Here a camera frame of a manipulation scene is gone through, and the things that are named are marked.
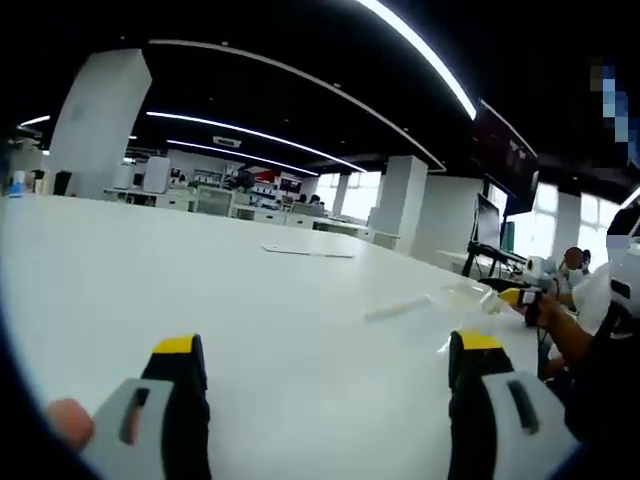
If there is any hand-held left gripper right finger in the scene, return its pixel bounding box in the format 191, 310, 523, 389
446, 328, 582, 480

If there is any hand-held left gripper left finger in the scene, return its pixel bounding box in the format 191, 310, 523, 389
81, 333, 212, 480

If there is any clear plastic bag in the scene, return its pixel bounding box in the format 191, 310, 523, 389
433, 280, 507, 354

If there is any person's right hand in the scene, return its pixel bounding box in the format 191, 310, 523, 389
533, 291, 569, 331

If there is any person's left hand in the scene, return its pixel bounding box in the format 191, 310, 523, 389
46, 397, 97, 453

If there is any black monitor stand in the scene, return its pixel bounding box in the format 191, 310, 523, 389
460, 241, 529, 281

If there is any black computer monitor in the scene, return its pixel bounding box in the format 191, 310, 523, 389
476, 192, 502, 250

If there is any white chest device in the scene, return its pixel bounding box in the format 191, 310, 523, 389
571, 187, 640, 337

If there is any person's dark clothing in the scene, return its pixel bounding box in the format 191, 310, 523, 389
542, 299, 640, 480

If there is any white square pillar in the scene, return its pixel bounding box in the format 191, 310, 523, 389
372, 154, 430, 251

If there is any flat white sheet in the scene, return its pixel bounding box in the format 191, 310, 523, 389
261, 243, 355, 260

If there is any white cabinet row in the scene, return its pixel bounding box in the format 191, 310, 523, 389
102, 185, 374, 241

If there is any long ceiling light strip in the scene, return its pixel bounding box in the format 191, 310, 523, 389
357, 0, 479, 121

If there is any wide white pillar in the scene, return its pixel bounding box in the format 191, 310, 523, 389
48, 48, 154, 200

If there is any large dark wall screen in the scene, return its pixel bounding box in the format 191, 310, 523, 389
473, 98, 542, 214

